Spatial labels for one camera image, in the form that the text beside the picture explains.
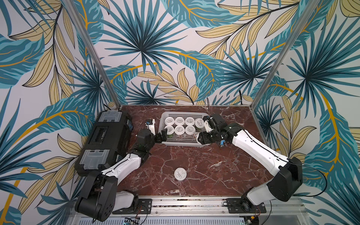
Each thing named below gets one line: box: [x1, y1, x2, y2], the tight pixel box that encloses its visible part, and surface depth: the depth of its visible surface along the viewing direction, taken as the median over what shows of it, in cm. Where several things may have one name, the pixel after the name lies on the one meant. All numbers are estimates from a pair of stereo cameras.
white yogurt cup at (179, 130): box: [173, 125, 186, 135], surface depth 97 cm
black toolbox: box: [74, 110, 134, 176], surface depth 80 cm
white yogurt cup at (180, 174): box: [173, 167, 188, 181], surface depth 81 cm
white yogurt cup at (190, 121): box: [185, 117, 195, 126], surface depth 102 cm
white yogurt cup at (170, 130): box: [164, 124, 175, 138], surface depth 97 cm
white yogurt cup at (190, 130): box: [184, 125, 196, 135], surface depth 97 cm
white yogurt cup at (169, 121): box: [164, 116, 175, 126], surface depth 100 cm
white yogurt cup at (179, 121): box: [174, 116, 186, 126], surface depth 102 cm
